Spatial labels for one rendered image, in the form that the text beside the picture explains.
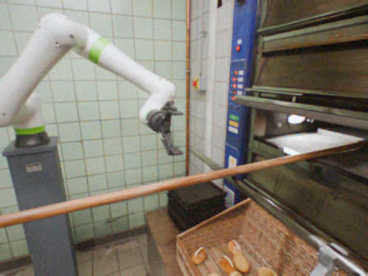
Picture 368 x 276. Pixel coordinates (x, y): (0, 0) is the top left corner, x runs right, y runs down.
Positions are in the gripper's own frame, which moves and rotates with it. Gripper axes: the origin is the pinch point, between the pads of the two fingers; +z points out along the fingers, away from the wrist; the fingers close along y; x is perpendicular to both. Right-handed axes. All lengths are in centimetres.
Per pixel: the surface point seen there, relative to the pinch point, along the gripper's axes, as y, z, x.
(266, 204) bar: 16.8, 24.2, -17.6
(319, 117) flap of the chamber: -6.2, 19.4, -40.0
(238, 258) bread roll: 70, -5, -34
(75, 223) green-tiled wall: 104, -118, 49
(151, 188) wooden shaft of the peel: 13.9, 7.7, 11.7
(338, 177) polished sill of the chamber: 17, 20, -55
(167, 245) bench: 76, -34, -6
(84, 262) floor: 134, -103, 45
